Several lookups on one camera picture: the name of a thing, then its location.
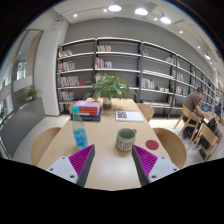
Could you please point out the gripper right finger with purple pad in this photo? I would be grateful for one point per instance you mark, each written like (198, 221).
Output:
(149, 167)

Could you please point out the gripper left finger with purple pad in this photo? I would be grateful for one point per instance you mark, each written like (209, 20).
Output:
(76, 167)

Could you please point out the clear blue-label water bottle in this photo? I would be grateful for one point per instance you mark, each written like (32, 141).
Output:
(79, 129)

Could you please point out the red round coaster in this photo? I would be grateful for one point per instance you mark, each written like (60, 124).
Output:
(152, 144)

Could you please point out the right near wooden chair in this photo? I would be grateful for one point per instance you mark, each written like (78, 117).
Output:
(173, 146)

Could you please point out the green patterned ceramic mug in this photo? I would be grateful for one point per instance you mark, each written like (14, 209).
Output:
(125, 139)

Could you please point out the left near wooden chair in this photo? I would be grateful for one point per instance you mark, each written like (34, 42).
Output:
(41, 143)

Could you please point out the dark blue bottom book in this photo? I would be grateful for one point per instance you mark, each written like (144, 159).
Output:
(96, 118)

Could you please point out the open white book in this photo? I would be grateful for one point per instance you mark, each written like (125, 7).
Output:
(129, 116)

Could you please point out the red middle book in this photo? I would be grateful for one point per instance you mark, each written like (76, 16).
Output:
(91, 111)

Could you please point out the wooden chair behind person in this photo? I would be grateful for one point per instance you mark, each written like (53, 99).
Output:
(190, 119)

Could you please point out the pink top book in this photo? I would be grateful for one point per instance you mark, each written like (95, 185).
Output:
(87, 104)

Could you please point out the seated person brown shirt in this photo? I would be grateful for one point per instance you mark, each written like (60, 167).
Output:
(192, 103)

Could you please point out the green potted plant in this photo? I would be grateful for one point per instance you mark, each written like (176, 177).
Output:
(106, 87)

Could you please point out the small plant by window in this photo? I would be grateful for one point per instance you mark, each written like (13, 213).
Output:
(32, 94)

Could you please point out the large dark bookshelf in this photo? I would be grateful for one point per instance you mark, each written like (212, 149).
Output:
(155, 75)

